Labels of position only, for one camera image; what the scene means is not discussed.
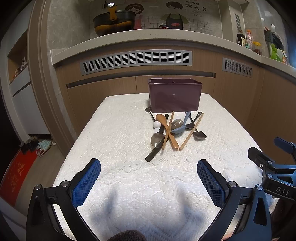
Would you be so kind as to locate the black wok with yellow handle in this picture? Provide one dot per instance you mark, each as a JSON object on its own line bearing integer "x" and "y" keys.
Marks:
{"x": 114, "y": 21}

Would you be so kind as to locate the maroon plastic utensil caddy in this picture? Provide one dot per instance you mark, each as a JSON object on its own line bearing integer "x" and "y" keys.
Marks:
{"x": 174, "y": 94}

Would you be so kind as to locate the orange-cap plastic bottle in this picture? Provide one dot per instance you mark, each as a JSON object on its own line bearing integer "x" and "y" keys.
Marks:
{"x": 249, "y": 39}

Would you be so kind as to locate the yellow-lid jar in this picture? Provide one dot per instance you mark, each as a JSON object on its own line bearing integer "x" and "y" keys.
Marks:
{"x": 256, "y": 47}

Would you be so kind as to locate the green packaging bag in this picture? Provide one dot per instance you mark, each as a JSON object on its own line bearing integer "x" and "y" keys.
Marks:
{"x": 276, "y": 54}

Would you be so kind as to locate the dark seasoning bottle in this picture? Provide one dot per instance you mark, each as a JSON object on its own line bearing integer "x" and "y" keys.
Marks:
{"x": 241, "y": 39}

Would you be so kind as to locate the blue plastic spoon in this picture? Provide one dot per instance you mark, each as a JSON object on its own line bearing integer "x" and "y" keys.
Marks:
{"x": 178, "y": 126}

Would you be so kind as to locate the long grey vent grille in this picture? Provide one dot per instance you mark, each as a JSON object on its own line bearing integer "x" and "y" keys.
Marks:
{"x": 136, "y": 58}

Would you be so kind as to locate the white lace tablecloth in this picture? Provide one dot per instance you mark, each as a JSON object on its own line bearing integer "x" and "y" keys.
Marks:
{"x": 164, "y": 199}

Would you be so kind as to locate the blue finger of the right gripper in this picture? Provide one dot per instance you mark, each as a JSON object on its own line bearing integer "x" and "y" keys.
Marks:
{"x": 286, "y": 146}
{"x": 260, "y": 159}

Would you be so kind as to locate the black hanging utensil basket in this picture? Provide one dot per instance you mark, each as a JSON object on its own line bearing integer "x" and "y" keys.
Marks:
{"x": 273, "y": 37}

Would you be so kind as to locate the translucent brown black-handled spoon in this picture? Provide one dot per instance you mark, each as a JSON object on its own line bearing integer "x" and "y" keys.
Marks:
{"x": 157, "y": 140}

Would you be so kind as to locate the wooden chopstick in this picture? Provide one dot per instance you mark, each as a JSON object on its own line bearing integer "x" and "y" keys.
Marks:
{"x": 191, "y": 133}
{"x": 168, "y": 130}

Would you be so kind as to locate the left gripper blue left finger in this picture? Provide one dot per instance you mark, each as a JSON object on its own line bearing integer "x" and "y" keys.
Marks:
{"x": 83, "y": 182}

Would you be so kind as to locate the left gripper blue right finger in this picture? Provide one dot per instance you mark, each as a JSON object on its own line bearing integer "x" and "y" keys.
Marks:
{"x": 214, "y": 182}

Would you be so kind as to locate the wooden spoon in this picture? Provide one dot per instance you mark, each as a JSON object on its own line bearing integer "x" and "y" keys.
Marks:
{"x": 162, "y": 119}

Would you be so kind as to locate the teal cloth on floor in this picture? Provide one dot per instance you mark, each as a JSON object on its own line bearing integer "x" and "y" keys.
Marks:
{"x": 43, "y": 147}

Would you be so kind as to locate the short grey vent grille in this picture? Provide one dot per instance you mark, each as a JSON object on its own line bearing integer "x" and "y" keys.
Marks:
{"x": 229, "y": 65}

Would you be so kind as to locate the small black teaspoon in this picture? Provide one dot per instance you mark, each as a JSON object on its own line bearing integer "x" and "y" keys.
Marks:
{"x": 148, "y": 109}

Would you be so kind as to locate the black shovel-shaped spoon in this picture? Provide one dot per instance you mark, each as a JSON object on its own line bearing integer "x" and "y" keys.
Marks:
{"x": 197, "y": 134}

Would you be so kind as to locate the red floor mat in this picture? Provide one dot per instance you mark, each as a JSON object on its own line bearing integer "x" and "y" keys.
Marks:
{"x": 15, "y": 175}

